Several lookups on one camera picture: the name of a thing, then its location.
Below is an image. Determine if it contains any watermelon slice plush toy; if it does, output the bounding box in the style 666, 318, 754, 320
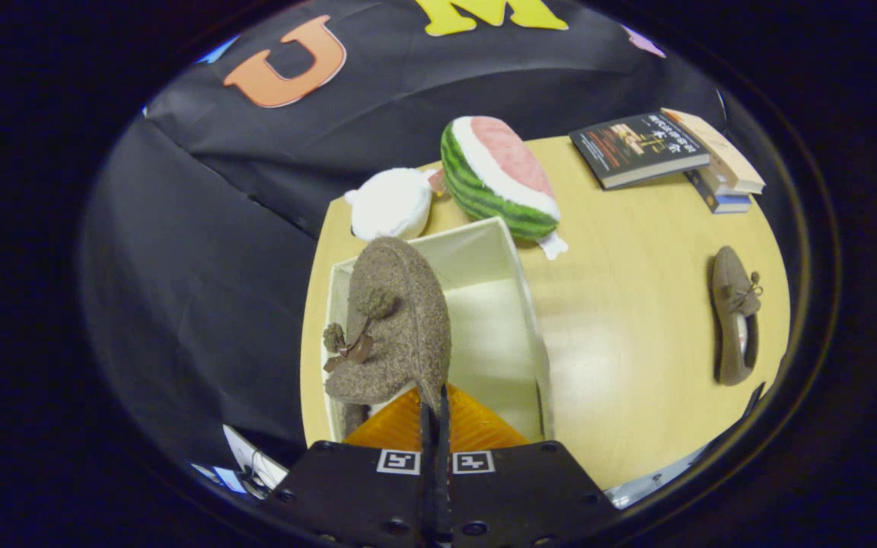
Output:
440, 116, 569, 261

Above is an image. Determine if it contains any blue printed leaflet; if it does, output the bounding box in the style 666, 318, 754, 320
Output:
195, 464, 249, 495

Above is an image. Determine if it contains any white paper sheet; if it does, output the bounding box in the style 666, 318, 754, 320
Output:
223, 425, 289, 488

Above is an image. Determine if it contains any black book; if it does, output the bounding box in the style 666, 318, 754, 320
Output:
568, 112, 711, 190

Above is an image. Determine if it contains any cream fabric storage box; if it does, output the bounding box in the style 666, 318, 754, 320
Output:
324, 217, 555, 444

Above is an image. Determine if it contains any white plush toy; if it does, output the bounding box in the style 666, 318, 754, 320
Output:
343, 167, 439, 241

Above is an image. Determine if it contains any beige book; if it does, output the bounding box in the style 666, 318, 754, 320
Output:
661, 108, 767, 196

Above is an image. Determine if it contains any white board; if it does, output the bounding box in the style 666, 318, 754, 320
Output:
606, 445, 713, 509

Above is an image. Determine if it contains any brown felt shoe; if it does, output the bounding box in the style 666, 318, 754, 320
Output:
322, 236, 452, 416
711, 245, 764, 387

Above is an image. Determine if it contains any blue book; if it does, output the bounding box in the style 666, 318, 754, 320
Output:
684, 169, 753, 215

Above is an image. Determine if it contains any black backdrop cloth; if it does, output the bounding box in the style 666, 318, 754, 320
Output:
81, 0, 729, 465

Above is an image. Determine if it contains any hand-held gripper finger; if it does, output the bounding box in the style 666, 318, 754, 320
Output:
438, 383, 622, 548
263, 384, 439, 548

